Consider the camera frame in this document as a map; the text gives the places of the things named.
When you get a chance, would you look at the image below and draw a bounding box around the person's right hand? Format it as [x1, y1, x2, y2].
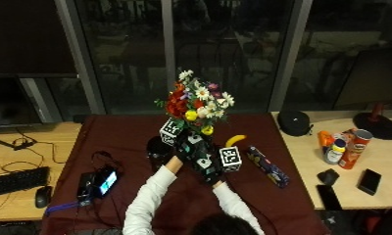
[186, 132, 226, 187]

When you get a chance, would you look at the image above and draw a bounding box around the person's left hand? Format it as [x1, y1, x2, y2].
[172, 129, 196, 164]

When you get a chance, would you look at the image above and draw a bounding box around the colourful artificial flower bouquet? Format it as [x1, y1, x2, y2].
[153, 69, 236, 137]

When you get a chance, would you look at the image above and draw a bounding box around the white marker cube on left glove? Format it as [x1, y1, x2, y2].
[158, 118, 185, 147]

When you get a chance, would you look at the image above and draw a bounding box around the white marker cube on glove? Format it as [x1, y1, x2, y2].
[218, 146, 242, 173]
[158, 118, 185, 147]

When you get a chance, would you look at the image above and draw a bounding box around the black vase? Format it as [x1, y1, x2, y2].
[145, 135, 176, 172]

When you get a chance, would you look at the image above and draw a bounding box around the yellow banana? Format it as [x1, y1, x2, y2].
[225, 134, 248, 149]

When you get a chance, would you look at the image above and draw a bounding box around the white marker cube on right glove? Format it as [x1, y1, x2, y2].
[218, 146, 242, 173]

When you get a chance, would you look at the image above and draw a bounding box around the dark blue long box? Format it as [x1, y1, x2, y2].
[245, 145, 291, 189]

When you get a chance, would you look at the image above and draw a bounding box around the phone with lit screen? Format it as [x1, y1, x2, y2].
[93, 166, 120, 199]

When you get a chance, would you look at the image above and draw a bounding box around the black round case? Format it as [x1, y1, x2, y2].
[276, 110, 313, 137]

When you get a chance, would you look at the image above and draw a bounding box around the maroon tablecloth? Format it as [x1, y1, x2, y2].
[37, 113, 331, 235]

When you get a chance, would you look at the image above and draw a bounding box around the orange bottle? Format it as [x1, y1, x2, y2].
[317, 130, 335, 154]

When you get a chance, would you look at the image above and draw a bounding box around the white bottle with yellow cap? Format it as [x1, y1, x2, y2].
[322, 138, 347, 165]

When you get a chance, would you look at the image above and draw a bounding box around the orange snack packet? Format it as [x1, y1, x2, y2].
[331, 127, 358, 145]

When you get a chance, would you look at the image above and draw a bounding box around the black smartphone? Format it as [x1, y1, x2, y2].
[314, 184, 345, 212]
[357, 167, 383, 197]

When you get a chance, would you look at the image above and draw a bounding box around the red chips can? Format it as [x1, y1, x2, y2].
[337, 128, 374, 170]

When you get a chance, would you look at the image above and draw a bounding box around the black computer mouse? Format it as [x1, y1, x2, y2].
[33, 185, 53, 210]

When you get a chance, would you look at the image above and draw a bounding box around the black keyboard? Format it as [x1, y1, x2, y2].
[0, 165, 52, 199]

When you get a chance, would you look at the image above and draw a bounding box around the black monitor with red stand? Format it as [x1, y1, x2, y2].
[333, 45, 392, 141]

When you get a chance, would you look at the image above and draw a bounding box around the dark red chair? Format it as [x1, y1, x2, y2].
[351, 204, 392, 235]

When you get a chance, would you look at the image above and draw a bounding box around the black looped cable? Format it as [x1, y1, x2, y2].
[90, 150, 125, 174]

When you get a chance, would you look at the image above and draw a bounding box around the black recorder box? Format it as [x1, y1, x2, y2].
[76, 171, 97, 203]

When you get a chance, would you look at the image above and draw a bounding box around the grey window post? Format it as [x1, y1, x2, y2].
[52, 0, 106, 116]
[160, 0, 177, 93]
[268, 0, 314, 113]

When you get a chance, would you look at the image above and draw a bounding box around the blue strap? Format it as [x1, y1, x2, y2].
[43, 200, 93, 217]

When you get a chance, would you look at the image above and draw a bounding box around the black desk cable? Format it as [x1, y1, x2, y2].
[0, 127, 68, 174]

